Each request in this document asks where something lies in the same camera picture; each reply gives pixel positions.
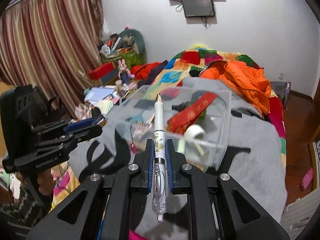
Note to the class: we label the white tape roll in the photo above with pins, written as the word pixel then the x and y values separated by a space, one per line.
pixel 195 131

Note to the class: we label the green neck pillow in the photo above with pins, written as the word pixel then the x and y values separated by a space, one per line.
pixel 137 40

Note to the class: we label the pink bunny figurine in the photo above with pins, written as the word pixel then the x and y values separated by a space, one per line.
pixel 123 72

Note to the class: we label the dark green spray bottle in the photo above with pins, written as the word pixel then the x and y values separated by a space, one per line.
pixel 185 105

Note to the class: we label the white gold pen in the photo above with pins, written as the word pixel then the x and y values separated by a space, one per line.
pixel 159 177

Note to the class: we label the orange down jacket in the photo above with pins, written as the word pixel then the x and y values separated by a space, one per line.
pixel 246 81

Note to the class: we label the pale green long tube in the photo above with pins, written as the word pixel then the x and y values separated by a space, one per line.
pixel 181 146

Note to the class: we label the clear plastic storage box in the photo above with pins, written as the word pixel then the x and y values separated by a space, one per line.
pixel 134 121

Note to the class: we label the green cardboard box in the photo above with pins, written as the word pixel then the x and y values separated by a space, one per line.
pixel 131 59

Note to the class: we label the blue notebook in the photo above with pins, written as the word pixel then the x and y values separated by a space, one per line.
pixel 97 94

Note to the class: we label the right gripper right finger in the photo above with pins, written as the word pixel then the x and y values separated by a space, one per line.
pixel 219 207

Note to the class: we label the person's hand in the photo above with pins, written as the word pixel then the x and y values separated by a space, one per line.
pixel 45 182

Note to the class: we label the wall mounted small monitor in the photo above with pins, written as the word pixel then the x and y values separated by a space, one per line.
pixel 198 8

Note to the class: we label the grey black blanket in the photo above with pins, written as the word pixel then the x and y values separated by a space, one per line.
pixel 237 140

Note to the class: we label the colourful patchwork quilt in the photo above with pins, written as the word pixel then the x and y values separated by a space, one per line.
pixel 198 58

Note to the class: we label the red flat box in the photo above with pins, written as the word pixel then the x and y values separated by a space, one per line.
pixel 101 71

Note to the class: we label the pink croc shoe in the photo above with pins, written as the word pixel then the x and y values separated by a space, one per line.
pixel 307 179

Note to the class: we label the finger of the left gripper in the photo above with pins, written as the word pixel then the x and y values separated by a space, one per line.
pixel 82 134
pixel 75 126

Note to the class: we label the dark purple garment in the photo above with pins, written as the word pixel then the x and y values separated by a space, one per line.
pixel 154 72

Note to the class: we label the striped curtain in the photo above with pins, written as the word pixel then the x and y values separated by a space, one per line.
pixel 51 44

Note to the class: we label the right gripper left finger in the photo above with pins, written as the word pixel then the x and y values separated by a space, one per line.
pixel 100 207

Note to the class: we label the red garment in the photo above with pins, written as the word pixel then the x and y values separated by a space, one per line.
pixel 142 71

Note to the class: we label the red tea package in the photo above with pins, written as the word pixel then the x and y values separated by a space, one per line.
pixel 182 120

